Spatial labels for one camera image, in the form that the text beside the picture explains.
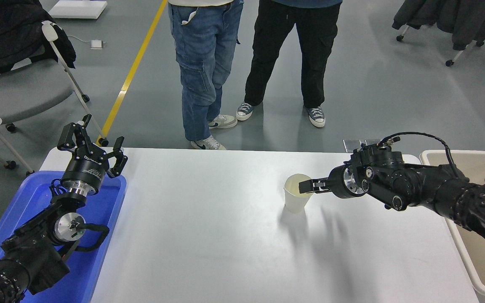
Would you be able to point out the blue plastic tray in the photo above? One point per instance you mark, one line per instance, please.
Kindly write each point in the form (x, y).
(32, 198)

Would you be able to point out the white paper cup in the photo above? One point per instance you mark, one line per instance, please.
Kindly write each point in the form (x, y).
(295, 204)

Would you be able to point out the black jacket on grey chair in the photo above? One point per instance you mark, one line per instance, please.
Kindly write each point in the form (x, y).
(2, 33)

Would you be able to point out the grey chair with castors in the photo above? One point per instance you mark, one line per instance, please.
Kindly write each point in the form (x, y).
(23, 90)

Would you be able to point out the large pale plastic bin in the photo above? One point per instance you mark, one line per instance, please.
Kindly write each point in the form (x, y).
(474, 256)

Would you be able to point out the flat white board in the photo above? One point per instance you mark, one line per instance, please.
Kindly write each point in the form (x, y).
(78, 8)

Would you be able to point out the person in black trousers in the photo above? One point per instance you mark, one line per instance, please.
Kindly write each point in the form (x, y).
(314, 50)

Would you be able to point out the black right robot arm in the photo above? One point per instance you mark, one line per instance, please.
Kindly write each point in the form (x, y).
(419, 185)

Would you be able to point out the dark grey draped jacket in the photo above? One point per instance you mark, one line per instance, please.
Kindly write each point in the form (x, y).
(449, 17)

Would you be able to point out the small white power adapter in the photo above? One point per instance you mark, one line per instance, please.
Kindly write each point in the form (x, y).
(97, 44)

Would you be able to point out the white-legged chair with castors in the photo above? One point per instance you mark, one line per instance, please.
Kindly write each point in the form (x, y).
(455, 57)

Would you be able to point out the metal floor socket plate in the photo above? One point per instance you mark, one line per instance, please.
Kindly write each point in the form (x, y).
(371, 142)
(351, 145)

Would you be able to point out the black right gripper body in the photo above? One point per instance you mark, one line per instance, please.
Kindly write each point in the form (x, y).
(337, 183)

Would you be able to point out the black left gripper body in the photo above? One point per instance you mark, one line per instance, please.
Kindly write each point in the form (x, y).
(83, 169)

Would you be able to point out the person in jeans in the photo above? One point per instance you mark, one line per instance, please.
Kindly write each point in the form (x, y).
(200, 63)

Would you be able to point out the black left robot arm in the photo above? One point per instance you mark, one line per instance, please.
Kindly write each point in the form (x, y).
(32, 252)

